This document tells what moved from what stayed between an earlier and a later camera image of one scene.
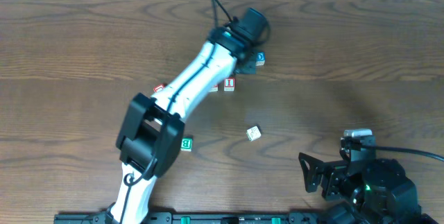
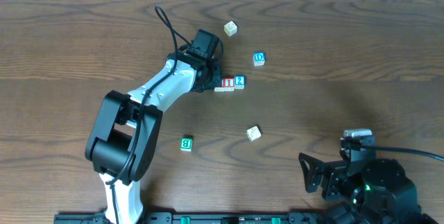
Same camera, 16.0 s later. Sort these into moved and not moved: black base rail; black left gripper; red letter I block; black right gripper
Moved: black left gripper
Not moved: black base rail; black right gripper; red letter I block
